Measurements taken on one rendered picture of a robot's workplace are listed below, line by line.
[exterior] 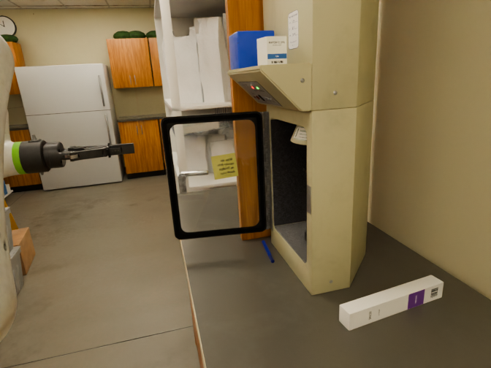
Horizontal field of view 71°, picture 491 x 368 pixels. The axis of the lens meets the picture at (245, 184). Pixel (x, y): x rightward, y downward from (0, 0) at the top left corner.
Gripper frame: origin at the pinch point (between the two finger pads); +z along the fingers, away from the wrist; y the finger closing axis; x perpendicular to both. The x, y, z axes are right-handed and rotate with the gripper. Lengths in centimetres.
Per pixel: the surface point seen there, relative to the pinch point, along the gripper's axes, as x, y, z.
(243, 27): -33, -2, 39
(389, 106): -8, -8, 87
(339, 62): -21, -39, 50
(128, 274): 129, 158, -25
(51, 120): 23, 450, -133
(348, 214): 15, -39, 54
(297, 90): -15, -39, 40
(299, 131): -5, -26, 46
